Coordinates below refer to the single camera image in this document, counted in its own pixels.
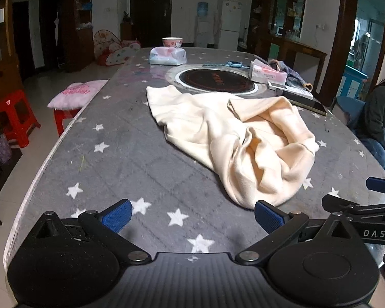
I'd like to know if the pink cushion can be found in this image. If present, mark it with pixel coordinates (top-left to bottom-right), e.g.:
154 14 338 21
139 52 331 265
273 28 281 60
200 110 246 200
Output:
47 79 108 111

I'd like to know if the white refrigerator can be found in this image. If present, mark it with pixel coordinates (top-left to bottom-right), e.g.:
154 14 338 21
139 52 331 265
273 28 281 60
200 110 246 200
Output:
215 0 242 51

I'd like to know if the water dispenser with bottle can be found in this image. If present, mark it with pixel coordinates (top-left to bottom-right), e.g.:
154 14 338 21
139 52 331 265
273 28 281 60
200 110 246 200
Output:
194 2 209 48

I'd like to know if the blue sofa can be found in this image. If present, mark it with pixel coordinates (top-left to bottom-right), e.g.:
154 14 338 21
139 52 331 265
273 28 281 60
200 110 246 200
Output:
335 96 365 132

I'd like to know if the soft tissue pack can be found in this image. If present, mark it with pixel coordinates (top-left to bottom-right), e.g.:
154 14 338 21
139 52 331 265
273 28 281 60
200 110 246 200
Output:
149 47 187 66

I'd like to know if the black smartphone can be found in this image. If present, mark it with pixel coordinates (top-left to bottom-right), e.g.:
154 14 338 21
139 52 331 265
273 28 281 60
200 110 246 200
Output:
282 90 327 116

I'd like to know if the pink tissue box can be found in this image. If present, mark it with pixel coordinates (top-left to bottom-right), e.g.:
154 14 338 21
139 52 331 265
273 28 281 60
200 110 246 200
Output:
249 59 287 85

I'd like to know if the dark wooden side table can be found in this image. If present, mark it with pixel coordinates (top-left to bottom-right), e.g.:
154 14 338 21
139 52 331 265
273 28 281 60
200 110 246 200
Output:
255 35 327 93

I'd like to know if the round induction cooktop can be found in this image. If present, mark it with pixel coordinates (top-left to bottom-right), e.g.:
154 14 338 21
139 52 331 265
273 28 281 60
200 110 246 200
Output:
165 64 268 98

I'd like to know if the white power strip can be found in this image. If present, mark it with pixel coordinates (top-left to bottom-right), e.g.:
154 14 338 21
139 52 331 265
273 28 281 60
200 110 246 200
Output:
268 81 314 99

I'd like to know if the blue comb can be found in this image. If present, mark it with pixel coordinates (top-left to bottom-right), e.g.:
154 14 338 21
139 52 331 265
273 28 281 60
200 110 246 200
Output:
202 61 248 69

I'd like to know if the blue knitted cloth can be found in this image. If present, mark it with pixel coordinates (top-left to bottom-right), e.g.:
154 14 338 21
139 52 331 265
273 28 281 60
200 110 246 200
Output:
268 59 313 92

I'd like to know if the dark wooden display cabinet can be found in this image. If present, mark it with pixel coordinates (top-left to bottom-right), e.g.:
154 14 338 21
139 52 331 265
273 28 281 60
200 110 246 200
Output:
246 0 305 52

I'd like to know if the pink cartoon bowl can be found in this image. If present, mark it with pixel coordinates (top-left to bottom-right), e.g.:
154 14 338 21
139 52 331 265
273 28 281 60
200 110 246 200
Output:
162 37 183 48

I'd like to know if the cream sweatshirt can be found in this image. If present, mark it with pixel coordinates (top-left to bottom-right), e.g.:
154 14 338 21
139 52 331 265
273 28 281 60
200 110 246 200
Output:
146 85 319 209

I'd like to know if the red plastic stool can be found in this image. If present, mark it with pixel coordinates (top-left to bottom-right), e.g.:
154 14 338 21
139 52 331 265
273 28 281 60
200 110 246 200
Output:
0 89 41 148

